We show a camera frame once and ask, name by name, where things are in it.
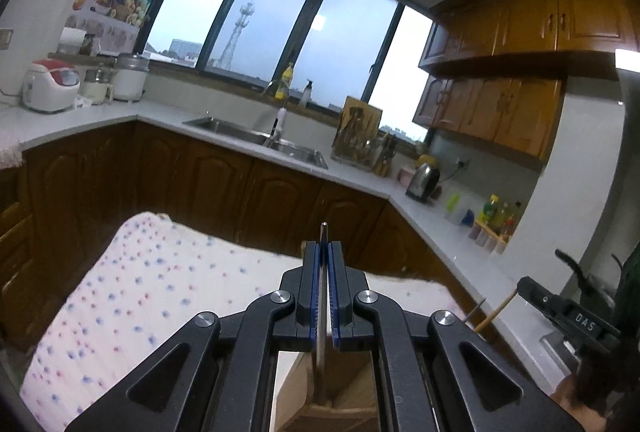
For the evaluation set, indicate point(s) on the person's right hand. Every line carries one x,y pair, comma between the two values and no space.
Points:
598,416

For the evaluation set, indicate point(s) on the lower wooden kitchen cabinets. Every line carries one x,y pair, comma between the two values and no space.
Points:
62,203

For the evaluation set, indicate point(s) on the wall power outlet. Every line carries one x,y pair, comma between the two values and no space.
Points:
6,35

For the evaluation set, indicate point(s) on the wooden cutting board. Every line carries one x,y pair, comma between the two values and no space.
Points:
359,123

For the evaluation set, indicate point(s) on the stainless electric kettle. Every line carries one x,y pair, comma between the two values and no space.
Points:
423,183

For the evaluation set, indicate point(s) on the white pump soap bottle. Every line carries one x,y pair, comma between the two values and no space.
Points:
306,95

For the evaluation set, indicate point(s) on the utensil drying rack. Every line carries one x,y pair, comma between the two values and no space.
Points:
374,155

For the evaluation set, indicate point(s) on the red white rice cooker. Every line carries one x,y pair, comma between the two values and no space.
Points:
50,85

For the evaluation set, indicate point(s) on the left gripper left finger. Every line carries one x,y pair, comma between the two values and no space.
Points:
217,373

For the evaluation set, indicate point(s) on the floral white tablecloth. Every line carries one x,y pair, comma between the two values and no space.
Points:
154,276

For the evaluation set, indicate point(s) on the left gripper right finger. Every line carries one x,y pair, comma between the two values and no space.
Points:
432,373

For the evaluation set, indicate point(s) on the wooden chopstick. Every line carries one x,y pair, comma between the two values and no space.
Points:
490,317

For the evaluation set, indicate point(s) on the spice jar rack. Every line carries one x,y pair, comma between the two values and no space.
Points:
485,238

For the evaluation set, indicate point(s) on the upper wooden wall cabinets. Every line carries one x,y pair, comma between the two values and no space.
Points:
498,68

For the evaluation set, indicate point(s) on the wooden utensil holder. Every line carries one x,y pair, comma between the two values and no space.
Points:
342,399

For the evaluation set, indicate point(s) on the small white pot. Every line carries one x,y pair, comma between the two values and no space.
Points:
97,86

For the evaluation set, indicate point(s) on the green yellow drink bottle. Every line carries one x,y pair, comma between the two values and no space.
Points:
489,209

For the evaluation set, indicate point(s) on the yellow dish soap bottle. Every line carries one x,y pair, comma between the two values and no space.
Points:
284,83

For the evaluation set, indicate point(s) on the pink lace cloth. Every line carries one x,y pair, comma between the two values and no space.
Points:
11,155

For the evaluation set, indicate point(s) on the chrome kitchen faucet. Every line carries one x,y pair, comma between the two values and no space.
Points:
278,124

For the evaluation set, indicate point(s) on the silver metal chopstick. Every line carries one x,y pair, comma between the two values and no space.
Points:
320,355

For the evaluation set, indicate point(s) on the stainless steel sink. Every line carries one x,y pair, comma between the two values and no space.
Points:
227,129

